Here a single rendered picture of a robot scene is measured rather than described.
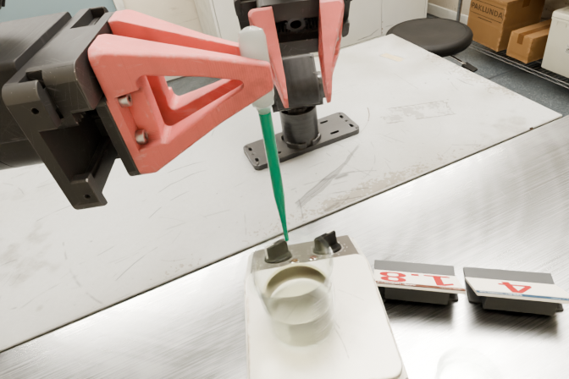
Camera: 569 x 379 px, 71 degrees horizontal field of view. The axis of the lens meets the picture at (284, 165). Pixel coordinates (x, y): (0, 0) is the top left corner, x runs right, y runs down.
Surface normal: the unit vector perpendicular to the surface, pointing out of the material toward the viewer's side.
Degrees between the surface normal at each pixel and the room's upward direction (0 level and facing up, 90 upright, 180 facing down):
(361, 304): 0
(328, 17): 50
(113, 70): 90
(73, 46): 0
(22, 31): 0
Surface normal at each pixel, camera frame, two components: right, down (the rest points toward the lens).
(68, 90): 0.09, 0.62
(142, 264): -0.13, -0.78
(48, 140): 0.99, -0.16
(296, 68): -0.04, -0.17
